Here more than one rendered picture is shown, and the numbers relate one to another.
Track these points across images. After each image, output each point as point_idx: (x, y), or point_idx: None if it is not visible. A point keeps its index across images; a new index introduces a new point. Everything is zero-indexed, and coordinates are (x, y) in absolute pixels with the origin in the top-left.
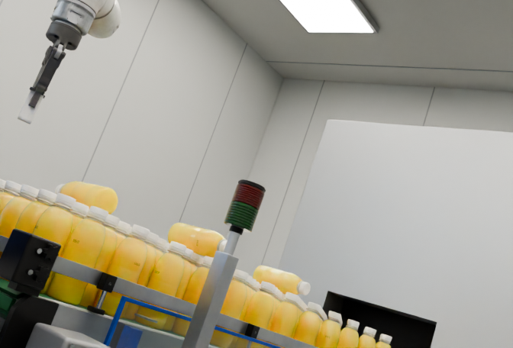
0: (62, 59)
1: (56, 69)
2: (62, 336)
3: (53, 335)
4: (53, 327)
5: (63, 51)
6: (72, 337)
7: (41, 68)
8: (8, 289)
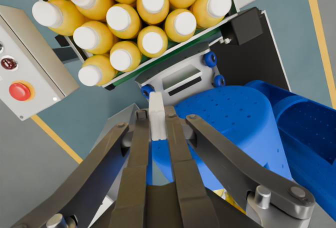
0: (207, 196)
1: (238, 147)
2: None
3: (253, 1)
4: None
5: (310, 211)
6: None
7: (100, 204)
8: (214, 31)
